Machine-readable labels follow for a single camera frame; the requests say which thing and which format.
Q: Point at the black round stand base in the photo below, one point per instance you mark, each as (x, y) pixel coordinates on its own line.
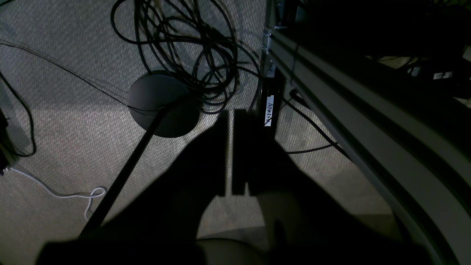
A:
(159, 93)

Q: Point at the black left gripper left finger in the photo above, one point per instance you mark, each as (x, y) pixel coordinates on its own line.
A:
(159, 227)

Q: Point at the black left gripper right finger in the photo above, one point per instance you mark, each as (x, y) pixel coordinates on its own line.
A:
(304, 224)

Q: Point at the black stand pole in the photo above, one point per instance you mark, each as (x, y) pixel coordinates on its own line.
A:
(109, 199)

